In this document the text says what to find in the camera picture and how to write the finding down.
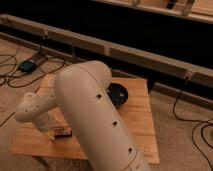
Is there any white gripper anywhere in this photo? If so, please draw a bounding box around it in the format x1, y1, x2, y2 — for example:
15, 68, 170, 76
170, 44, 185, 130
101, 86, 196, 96
33, 113, 60, 141

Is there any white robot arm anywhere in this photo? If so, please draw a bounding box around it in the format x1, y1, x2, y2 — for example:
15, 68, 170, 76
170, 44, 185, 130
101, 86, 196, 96
15, 61, 151, 171

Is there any dark ceramic bowl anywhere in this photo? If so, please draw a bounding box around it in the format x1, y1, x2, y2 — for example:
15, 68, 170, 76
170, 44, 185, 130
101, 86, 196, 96
106, 83, 128, 107

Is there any black power adapter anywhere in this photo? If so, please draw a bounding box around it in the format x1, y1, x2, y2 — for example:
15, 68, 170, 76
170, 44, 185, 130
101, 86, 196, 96
18, 60, 36, 74

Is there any long wooden beam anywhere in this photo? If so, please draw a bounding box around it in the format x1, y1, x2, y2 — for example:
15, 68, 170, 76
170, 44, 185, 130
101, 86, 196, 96
0, 14, 213, 88

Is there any black floor cable right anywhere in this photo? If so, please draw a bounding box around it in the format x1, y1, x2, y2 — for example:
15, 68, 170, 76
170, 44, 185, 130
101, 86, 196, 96
172, 77, 213, 169

